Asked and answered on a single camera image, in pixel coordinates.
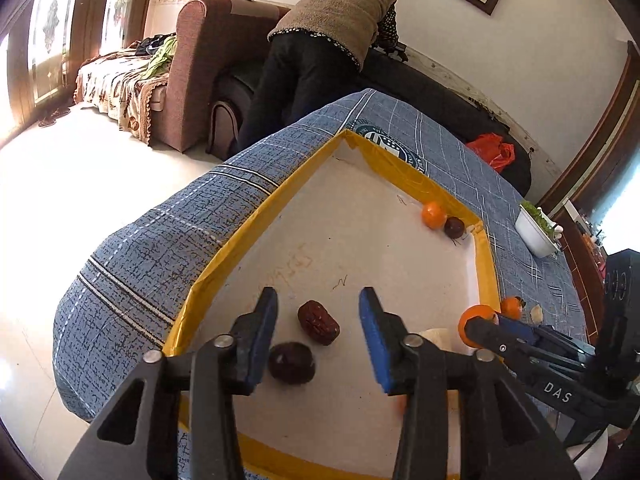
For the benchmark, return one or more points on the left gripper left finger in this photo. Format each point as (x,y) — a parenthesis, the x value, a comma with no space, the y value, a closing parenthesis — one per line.
(135,436)

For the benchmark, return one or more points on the tangerine with leaf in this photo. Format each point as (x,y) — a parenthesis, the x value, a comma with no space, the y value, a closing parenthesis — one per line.
(512,307)

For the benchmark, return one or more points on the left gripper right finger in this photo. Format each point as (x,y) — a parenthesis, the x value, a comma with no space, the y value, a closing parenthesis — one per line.
(503,435)

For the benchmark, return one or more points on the ridged sugarcane piece on cloth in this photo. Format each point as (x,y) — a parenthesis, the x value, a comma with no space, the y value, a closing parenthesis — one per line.
(536,315)

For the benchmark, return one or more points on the person in brown vest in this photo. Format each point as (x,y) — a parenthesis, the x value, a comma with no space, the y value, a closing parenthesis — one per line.
(317,51)

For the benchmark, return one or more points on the red jujube date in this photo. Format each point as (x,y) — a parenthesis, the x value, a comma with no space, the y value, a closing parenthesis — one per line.
(317,323)

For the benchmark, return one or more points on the blue plaid tablecloth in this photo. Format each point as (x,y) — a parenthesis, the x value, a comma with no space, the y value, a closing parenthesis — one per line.
(126,298)

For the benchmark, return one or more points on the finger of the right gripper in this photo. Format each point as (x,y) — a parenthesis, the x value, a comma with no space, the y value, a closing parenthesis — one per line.
(500,337)

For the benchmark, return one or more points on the dark plum in tray corner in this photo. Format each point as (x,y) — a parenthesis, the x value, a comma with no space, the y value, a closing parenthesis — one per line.
(454,228)

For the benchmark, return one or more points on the brown armchair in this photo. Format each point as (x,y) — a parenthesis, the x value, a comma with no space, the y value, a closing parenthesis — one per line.
(211,36)

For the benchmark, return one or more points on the black sofa by wall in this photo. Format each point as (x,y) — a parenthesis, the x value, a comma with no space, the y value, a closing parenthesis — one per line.
(234,88)

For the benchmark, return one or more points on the yellow taped white tray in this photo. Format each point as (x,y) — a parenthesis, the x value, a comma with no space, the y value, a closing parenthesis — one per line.
(348,218)

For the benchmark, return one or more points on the dark round plum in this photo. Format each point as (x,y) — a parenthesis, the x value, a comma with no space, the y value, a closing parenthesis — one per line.
(292,363)

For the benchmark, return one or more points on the red plastic bag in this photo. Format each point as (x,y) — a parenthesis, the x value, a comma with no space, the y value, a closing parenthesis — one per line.
(495,151)

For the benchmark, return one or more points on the white bowl of greens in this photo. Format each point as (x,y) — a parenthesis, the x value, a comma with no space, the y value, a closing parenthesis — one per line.
(540,234)

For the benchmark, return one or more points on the small tangerine in tray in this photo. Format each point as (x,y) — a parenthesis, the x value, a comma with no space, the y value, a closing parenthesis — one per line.
(433,215)

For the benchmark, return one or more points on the patterned covered sofa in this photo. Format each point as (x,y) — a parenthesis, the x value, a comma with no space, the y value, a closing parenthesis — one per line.
(128,85)

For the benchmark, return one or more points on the peeled white sugarcane piece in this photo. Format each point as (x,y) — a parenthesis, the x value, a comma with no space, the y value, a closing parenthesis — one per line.
(441,338)

